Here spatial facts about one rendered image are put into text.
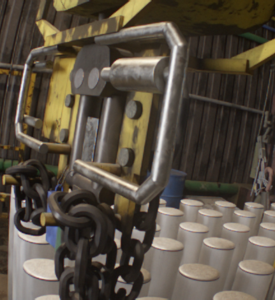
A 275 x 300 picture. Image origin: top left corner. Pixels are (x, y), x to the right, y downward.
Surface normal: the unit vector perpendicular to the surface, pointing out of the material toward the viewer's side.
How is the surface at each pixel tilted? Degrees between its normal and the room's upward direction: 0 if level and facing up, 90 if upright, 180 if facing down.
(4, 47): 90
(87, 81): 90
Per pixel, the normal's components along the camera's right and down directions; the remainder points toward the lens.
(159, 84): 0.56, 0.16
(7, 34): 0.35, 0.13
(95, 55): -0.81, -0.09
